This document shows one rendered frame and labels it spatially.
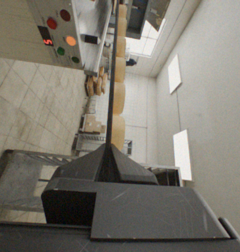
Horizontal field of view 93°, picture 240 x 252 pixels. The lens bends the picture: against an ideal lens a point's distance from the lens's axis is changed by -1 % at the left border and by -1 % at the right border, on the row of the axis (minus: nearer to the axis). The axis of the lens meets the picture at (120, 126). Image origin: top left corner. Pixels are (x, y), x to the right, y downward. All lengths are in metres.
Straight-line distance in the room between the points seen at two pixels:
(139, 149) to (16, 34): 4.36
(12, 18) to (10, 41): 0.12
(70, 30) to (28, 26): 0.18
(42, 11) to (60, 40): 0.09
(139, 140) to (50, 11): 4.44
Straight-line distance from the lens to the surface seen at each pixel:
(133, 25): 1.39
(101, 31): 0.89
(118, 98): 0.17
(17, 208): 1.40
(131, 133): 4.67
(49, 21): 0.55
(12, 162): 1.50
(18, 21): 0.67
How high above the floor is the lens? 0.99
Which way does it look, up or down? 5 degrees up
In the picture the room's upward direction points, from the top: 97 degrees clockwise
